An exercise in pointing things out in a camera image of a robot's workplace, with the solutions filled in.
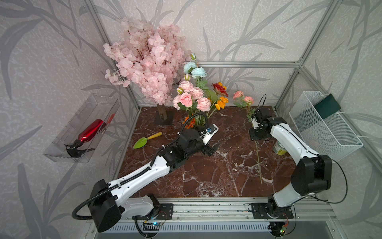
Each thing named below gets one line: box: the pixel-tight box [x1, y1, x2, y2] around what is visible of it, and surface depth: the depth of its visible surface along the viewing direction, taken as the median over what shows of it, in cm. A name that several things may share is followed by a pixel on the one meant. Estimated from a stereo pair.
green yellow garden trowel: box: [133, 131, 163, 149], surface depth 101 cm
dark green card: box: [313, 93, 342, 120], surface depth 73 cm
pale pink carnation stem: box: [178, 80, 204, 100], surface depth 71 cm
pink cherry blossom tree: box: [102, 17, 189, 125], surface depth 73 cm
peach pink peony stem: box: [232, 91, 263, 185], surface depth 95 cm
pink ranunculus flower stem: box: [196, 97, 212, 120], surface depth 71 cm
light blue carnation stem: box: [183, 52, 210, 91], surface depth 76 cm
